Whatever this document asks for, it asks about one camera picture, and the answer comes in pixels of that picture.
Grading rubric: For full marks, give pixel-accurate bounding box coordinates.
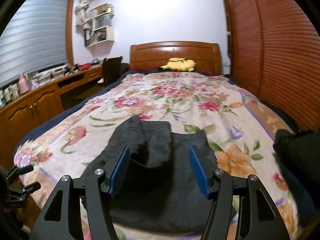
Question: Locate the dark folded clothes pile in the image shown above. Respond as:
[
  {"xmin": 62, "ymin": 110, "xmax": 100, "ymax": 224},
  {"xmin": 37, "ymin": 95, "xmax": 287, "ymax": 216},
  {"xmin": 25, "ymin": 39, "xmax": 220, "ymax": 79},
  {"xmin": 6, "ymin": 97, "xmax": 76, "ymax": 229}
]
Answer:
[{"xmin": 273, "ymin": 129, "xmax": 319, "ymax": 227}]

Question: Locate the long wooden desk cabinet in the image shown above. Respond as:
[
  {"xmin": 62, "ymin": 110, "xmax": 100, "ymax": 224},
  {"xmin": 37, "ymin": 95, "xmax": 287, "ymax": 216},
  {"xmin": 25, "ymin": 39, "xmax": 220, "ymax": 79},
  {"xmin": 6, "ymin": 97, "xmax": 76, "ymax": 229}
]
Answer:
[{"xmin": 1, "ymin": 66, "xmax": 102, "ymax": 168}]

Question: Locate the floral bed blanket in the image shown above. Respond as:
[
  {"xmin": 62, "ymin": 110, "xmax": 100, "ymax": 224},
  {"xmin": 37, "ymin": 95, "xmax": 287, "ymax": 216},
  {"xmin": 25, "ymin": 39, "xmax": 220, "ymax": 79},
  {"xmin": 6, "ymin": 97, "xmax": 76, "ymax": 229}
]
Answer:
[{"xmin": 14, "ymin": 72, "xmax": 299, "ymax": 239}]

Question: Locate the pink bottle on desk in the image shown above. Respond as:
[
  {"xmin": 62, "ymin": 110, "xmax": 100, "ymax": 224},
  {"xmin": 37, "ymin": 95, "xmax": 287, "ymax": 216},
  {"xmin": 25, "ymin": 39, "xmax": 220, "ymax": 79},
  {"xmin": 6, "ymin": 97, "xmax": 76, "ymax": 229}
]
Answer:
[{"xmin": 18, "ymin": 73, "xmax": 29, "ymax": 95}]

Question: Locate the dark wooden chair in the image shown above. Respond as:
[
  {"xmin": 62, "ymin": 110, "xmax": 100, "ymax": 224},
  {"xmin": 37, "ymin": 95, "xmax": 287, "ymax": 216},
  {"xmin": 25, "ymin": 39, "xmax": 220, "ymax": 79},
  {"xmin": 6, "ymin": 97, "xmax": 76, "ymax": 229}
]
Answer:
[{"xmin": 101, "ymin": 56, "xmax": 123, "ymax": 86}]

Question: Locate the red basket on desk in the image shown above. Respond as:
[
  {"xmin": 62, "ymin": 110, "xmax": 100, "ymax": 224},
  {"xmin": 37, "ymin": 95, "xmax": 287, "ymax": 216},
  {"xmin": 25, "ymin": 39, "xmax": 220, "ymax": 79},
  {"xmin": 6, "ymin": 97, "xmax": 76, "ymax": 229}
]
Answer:
[{"xmin": 81, "ymin": 63, "xmax": 91, "ymax": 70}]

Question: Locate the grey window blind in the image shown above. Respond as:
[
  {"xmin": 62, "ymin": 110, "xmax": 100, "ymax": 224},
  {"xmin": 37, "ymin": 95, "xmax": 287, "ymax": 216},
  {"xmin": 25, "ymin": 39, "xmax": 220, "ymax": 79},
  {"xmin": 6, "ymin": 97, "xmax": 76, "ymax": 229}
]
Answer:
[{"xmin": 1, "ymin": 0, "xmax": 69, "ymax": 86}]

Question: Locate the wooden bed headboard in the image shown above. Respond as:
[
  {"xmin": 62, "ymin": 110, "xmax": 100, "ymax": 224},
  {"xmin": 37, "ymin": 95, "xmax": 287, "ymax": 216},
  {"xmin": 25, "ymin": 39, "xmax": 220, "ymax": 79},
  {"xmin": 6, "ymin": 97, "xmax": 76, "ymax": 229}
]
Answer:
[{"xmin": 129, "ymin": 41, "xmax": 222, "ymax": 75}]

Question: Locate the yellow plush toy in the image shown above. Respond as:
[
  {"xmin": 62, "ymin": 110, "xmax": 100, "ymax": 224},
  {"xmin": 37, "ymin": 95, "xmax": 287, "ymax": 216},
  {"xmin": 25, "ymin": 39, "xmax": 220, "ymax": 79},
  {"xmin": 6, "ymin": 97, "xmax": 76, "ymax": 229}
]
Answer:
[{"xmin": 161, "ymin": 58, "xmax": 196, "ymax": 72}]

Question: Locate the wooden louvered wardrobe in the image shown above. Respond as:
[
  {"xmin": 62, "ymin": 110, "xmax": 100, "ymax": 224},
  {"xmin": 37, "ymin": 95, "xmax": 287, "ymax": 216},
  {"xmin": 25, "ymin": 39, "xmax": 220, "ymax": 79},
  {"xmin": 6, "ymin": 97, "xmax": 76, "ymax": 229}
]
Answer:
[{"xmin": 225, "ymin": 0, "xmax": 319, "ymax": 131}]

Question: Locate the tied beige curtain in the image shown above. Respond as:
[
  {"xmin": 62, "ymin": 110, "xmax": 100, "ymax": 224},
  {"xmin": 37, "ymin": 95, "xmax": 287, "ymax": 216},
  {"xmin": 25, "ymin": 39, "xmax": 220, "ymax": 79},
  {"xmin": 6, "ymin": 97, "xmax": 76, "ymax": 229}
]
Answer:
[{"xmin": 75, "ymin": 0, "xmax": 91, "ymax": 26}]

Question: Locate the white wall shelf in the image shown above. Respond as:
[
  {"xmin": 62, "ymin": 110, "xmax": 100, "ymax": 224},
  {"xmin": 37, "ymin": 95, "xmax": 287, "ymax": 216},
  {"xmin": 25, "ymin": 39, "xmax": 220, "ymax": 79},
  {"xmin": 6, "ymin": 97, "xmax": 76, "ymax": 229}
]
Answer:
[{"xmin": 84, "ymin": 3, "xmax": 115, "ymax": 47}]

